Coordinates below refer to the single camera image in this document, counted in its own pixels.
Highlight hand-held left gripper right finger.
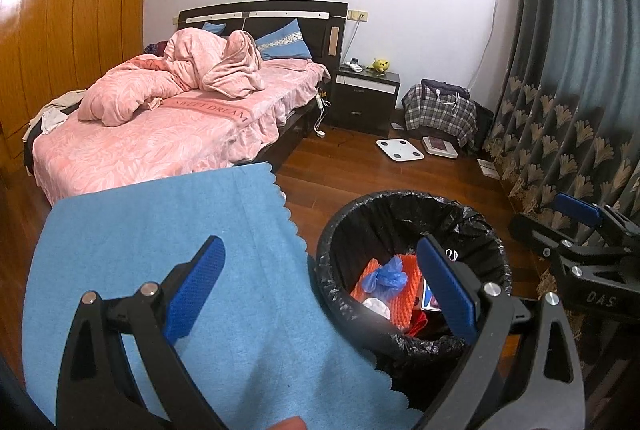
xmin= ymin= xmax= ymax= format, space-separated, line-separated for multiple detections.
xmin=415 ymin=234 xmax=587 ymax=430

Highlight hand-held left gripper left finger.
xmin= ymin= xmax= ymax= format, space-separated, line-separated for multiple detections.
xmin=56 ymin=235 xmax=227 ymax=430

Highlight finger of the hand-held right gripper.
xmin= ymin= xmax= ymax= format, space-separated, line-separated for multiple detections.
xmin=509 ymin=214 xmax=576 ymax=263
xmin=552 ymin=192 xmax=640 ymax=256

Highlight white carton with blue print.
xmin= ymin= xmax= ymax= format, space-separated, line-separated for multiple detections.
xmin=417 ymin=277 xmax=446 ymax=311

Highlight red cloth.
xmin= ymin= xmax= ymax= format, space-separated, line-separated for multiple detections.
xmin=407 ymin=310 xmax=432 ymax=337

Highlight orange foam net sleeve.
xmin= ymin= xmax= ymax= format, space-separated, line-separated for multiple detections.
xmin=350 ymin=254 xmax=426 ymax=333

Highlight blue plastic bag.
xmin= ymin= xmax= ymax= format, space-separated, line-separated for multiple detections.
xmin=361 ymin=256 xmax=408 ymax=295

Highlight black lined trash bin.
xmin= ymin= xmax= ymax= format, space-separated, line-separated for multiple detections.
xmin=315 ymin=191 xmax=513 ymax=363

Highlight blue felt table cloth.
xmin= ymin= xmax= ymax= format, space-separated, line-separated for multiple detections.
xmin=22 ymin=162 xmax=426 ymax=430

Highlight pink bathroom scale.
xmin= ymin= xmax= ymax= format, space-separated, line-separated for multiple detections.
xmin=421 ymin=136 xmax=458 ymax=159

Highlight bed with pink sheet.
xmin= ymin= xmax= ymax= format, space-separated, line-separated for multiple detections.
xmin=22 ymin=0 xmax=349 ymax=206

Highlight plaid cloth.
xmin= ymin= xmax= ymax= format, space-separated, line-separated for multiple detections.
xmin=402 ymin=85 xmax=477 ymax=151

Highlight white bathroom scale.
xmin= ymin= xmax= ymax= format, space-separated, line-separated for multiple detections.
xmin=376 ymin=138 xmax=426 ymax=162

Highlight dark folded clothes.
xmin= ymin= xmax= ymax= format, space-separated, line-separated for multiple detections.
xmin=421 ymin=79 xmax=472 ymax=100

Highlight grey patterned curtain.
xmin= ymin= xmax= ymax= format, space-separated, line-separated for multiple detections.
xmin=487 ymin=0 xmax=640 ymax=261

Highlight pink duvet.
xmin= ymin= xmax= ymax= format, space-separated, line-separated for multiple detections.
xmin=76 ymin=28 xmax=266 ymax=127

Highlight dark wooden nightstand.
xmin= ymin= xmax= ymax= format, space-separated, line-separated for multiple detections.
xmin=332 ymin=64 xmax=402 ymax=137

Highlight white power strip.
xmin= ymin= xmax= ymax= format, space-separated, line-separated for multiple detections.
xmin=314 ymin=92 xmax=328 ymax=138

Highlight pile of clothes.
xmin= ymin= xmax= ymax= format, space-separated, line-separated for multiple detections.
xmin=24 ymin=90 xmax=86 ymax=143

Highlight large blue pillow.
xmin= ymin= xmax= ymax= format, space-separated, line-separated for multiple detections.
xmin=254 ymin=19 xmax=313 ymax=61

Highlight wooden wardrobe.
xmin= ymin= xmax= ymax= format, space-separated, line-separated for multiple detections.
xmin=0 ymin=0 xmax=153 ymax=171

